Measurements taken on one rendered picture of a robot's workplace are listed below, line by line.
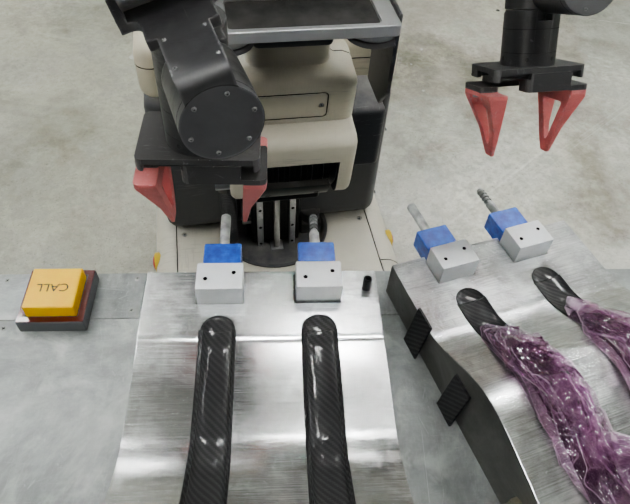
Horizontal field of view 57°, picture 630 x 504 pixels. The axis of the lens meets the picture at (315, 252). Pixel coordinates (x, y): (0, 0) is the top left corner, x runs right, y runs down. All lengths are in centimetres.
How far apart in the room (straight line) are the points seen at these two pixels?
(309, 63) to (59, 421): 63
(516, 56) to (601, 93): 221
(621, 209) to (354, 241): 112
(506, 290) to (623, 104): 216
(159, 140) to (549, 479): 47
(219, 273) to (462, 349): 28
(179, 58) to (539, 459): 47
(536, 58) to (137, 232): 151
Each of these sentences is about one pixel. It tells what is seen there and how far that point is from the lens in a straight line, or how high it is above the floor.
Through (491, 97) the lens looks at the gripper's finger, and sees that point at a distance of 66.
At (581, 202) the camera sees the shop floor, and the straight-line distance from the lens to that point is 228.
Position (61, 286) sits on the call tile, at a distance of 77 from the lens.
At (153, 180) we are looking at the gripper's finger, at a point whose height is 107.
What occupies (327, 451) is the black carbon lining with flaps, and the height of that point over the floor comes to 88.
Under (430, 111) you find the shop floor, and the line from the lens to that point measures 248.
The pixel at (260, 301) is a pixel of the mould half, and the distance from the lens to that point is 65.
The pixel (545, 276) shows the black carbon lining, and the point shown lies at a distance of 79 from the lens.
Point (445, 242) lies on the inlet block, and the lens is 76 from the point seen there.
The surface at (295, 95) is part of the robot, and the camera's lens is 97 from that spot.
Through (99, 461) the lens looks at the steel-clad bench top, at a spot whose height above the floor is 80.
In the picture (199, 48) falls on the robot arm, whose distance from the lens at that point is 39.
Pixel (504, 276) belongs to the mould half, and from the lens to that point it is 77.
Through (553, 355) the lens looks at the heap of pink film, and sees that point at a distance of 65.
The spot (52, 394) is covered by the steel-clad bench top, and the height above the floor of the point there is 80.
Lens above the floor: 142
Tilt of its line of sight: 50 degrees down
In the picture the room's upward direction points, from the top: 4 degrees clockwise
